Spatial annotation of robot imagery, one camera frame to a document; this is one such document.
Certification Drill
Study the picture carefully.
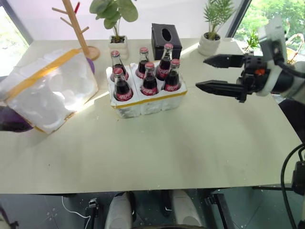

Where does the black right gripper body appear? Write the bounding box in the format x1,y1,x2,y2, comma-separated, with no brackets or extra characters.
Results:
237,53,272,104

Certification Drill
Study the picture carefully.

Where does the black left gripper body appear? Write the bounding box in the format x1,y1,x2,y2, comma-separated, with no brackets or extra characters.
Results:
0,105,34,133

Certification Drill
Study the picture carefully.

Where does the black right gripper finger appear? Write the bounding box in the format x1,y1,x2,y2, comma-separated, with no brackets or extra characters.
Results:
203,54,244,69
195,80,244,99

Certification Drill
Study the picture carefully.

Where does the white foam box yellow tape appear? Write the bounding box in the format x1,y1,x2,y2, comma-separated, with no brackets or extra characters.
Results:
0,47,99,135

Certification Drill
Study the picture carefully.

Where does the glass cola bottle red cap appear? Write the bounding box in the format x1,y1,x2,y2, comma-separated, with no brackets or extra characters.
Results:
112,67,133,102
110,50,130,81
163,58,181,93
140,62,159,96
155,43,174,82
134,47,151,80

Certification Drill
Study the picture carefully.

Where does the black tissue box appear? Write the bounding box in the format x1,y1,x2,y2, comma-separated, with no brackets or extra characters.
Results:
151,22,183,61

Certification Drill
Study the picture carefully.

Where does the white foam crate yellow tape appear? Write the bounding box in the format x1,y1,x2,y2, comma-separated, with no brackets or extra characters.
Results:
105,62,188,119

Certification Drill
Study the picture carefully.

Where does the palm-leaf plant in white pot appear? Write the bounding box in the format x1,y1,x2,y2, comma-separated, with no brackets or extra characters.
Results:
198,0,236,57

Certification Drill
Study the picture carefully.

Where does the black rounded robot part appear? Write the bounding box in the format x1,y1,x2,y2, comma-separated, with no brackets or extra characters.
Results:
277,98,305,144

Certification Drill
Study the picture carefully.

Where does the dark purple round object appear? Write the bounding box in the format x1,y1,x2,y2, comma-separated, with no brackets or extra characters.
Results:
86,57,96,75

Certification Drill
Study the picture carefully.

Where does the broad-leaf plant in white pot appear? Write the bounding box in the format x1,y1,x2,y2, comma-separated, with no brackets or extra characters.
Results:
89,0,139,60

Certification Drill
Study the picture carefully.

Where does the wooden branch stand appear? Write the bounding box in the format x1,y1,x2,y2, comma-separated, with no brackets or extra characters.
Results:
51,0,101,62

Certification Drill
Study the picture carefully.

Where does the black table leg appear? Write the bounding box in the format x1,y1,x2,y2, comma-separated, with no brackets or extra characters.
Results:
204,192,235,229

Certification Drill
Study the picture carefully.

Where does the white rounded robot foot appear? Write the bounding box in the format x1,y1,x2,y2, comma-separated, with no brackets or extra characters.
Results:
171,189,203,229
104,192,133,229

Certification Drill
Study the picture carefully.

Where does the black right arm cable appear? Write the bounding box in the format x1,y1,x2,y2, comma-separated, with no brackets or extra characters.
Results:
280,142,305,229

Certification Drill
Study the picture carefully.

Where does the thin white cable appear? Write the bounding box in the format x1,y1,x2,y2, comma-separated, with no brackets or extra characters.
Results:
61,195,92,229

